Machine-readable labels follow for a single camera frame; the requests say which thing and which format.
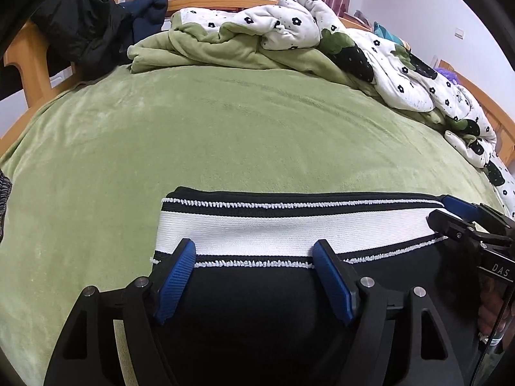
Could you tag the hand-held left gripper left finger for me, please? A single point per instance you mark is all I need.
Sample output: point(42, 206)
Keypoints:
point(177, 281)

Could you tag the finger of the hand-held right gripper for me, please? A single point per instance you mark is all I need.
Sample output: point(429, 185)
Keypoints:
point(458, 207)
point(450, 225)

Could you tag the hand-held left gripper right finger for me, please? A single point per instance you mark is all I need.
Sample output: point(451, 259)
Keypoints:
point(332, 281)

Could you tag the black pants with white stripe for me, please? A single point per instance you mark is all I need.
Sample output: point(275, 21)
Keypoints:
point(281, 225)

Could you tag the person's right hand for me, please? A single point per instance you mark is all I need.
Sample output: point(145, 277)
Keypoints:
point(490, 315)

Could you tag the purple fluffy item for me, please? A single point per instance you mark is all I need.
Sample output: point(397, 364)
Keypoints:
point(447, 75)

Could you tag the green bed sheet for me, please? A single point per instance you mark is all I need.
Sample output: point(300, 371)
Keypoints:
point(201, 128)

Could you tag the teal item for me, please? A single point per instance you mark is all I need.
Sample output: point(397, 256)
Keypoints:
point(386, 32)

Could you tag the white floral quilt green lining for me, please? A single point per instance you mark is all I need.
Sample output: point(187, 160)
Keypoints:
point(297, 24)

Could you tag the navy blue garment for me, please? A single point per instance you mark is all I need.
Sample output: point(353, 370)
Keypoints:
point(147, 16)

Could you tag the black jacket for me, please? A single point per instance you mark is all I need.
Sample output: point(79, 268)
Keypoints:
point(80, 28)

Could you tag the white wall socket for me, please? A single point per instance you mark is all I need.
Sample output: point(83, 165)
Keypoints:
point(459, 33)

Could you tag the wooden bed frame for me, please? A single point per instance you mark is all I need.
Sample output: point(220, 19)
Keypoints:
point(36, 68)

